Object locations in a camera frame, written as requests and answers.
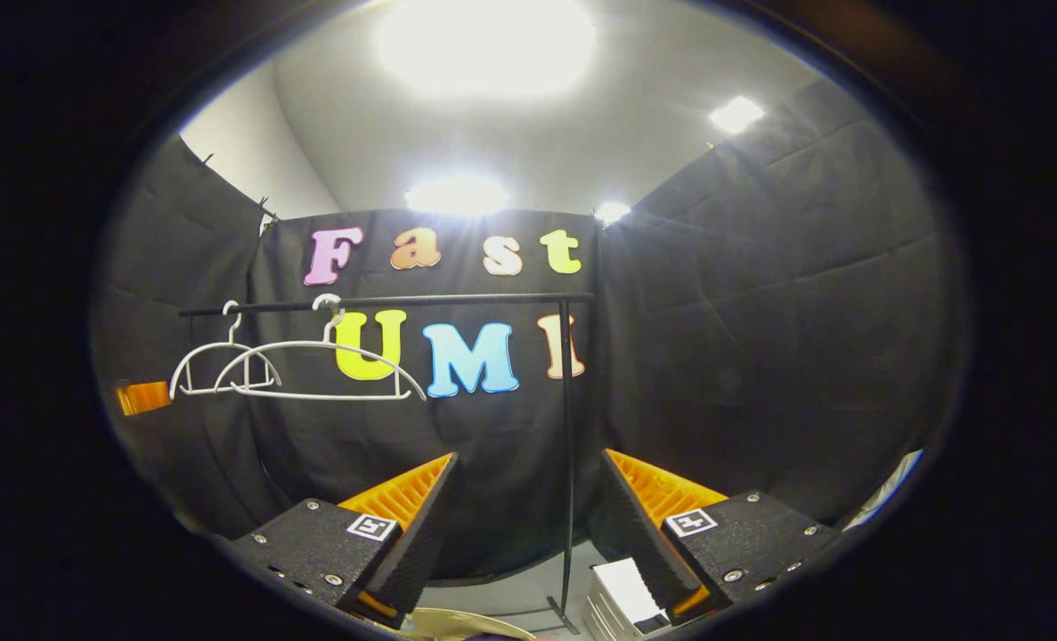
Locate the black metal clothes rack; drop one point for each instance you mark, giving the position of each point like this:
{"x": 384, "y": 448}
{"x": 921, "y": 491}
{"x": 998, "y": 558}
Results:
{"x": 492, "y": 299}

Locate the beige laundry hamper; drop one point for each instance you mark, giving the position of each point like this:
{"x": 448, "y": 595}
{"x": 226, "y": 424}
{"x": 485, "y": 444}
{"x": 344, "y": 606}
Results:
{"x": 457, "y": 623}

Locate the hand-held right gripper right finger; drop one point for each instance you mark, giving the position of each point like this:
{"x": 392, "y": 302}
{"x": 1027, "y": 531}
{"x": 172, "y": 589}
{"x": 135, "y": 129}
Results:
{"x": 644, "y": 534}

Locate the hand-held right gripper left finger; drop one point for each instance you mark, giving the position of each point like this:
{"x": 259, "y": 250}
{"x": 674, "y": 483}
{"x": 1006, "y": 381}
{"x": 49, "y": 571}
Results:
{"x": 421, "y": 534}

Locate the white box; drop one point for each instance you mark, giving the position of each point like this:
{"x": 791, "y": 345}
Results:
{"x": 626, "y": 588}

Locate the ceiling light panel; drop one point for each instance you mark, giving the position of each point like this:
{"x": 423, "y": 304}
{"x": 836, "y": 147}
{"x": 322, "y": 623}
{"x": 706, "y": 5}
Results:
{"x": 613, "y": 212}
{"x": 457, "y": 196}
{"x": 736, "y": 115}
{"x": 488, "y": 44}

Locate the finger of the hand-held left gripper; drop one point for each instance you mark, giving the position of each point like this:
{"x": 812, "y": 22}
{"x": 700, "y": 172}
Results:
{"x": 145, "y": 397}

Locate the white plastic hanger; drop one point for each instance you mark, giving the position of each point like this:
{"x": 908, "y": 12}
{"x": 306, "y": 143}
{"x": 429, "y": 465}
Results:
{"x": 232, "y": 331}
{"x": 332, "y": 343}

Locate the black backdrop cloth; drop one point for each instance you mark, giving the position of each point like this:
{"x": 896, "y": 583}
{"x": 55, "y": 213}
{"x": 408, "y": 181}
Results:
{"x": 760, "y": 356}

